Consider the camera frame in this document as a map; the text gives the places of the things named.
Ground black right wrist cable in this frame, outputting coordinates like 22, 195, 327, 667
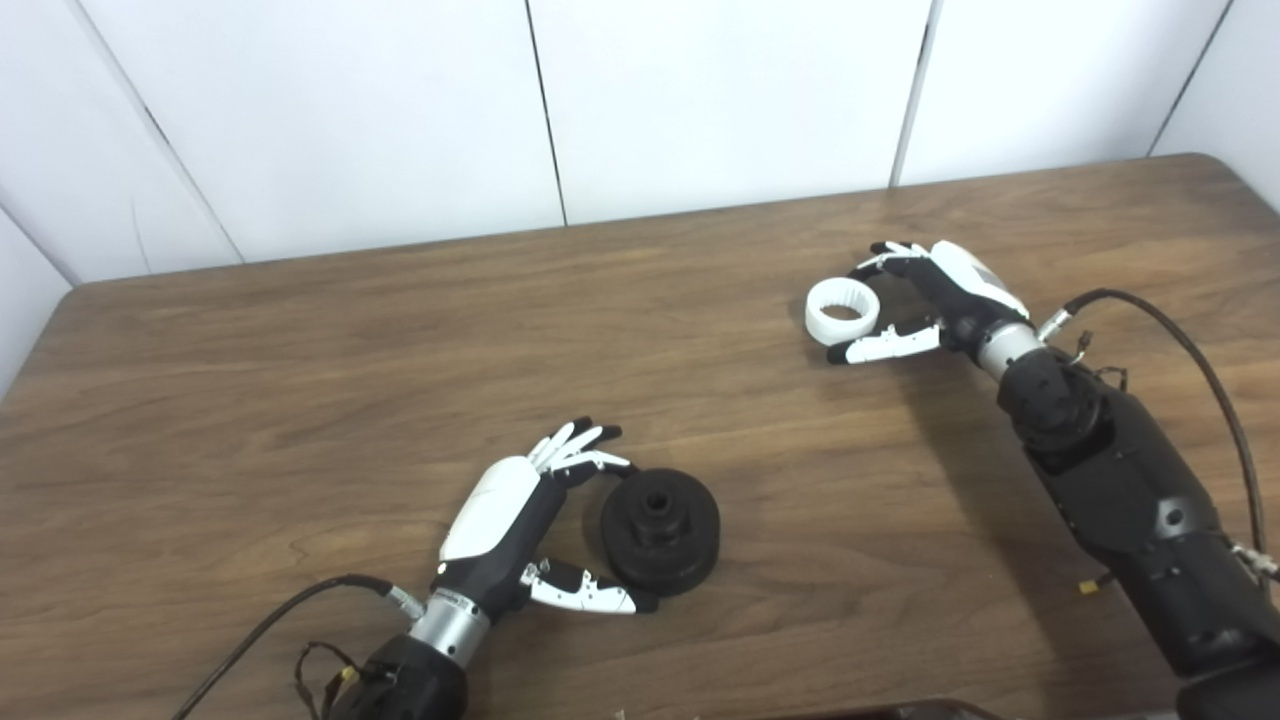
1035, 288, 1280, 583

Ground white plastic ring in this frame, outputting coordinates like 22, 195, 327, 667
805, 277, 882, 348

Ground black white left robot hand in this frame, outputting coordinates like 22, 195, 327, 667
432, 417, 661, 626

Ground round black plastic part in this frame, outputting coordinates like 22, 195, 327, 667
600, 467, 721, 599

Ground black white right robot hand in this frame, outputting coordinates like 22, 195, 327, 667
826, 240, 1033, 366

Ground thin dark wire loop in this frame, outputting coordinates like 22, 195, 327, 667
1070, 332, 1129, 393

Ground thin wires with yellow plug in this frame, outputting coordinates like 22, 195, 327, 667
293, 642, 386, 716

